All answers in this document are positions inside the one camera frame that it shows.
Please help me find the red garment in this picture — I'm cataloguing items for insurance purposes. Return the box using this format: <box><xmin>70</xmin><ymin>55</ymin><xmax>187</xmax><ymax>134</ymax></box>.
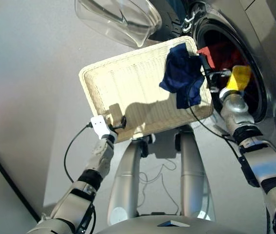
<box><xmin>197</xmin><ymin>42</ymin><xmax>253</xmax><ymax>98</ymax></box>

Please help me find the pale woven laundry basket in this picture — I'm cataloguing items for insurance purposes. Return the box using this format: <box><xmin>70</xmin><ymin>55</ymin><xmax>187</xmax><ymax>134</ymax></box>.
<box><xmin>78</xmin><ymin>36</ymin><xmax>214</xmax><ymax>144</ymax></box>

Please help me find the grey front-load washing machine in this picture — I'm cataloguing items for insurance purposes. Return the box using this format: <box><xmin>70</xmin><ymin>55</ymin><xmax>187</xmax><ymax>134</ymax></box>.
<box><xmin>149</xmin><ymin>0</ymin><xmax>276</xmax><ymax>176</ymax></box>

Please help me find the round glass washing machine door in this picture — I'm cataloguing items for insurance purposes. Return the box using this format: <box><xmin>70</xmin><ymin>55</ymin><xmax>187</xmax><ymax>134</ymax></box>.
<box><xmin>74</xmin><ymin>0</ymin><xmax>186</xmax><ymax>48</ymax></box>

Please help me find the navy blue garment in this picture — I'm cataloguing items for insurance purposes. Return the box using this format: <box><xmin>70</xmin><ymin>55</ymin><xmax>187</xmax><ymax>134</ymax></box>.
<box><xmin>159</xmin><ymin>43</ymin><xmax>205</xmax><ymax>110</ymax></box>

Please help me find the white washer door hinge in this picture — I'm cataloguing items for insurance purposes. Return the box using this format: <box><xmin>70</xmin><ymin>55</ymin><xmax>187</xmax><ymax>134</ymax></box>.
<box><xmin>181</xmin><ymin>9</ymin><xmax>198</xmax><ymax>32</ymax></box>

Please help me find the silver robot leg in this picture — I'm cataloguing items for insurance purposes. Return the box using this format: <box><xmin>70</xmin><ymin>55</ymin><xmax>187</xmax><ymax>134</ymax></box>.
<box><xmin>175</xmin><ymin>126</ymin><xmax>216</xmax><ymax>220</ymax></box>
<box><xmin>107</xmin><ymin>136</ymin><xmax>153</xmax><ymax>226</ymax></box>

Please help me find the silver robot torso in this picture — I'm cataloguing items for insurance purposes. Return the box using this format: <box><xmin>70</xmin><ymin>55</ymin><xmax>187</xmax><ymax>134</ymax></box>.
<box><xmin>96</xmin><ymin>214</ymin><xmax>267</xmax><ymax>234</ymax></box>

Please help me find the thin white floor wire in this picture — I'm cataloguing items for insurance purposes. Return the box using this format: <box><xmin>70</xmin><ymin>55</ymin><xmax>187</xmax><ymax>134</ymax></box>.
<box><xmin>137</xmin><ymin>158</ymin><xmax>180</xmax><ymax>215</ymax></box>

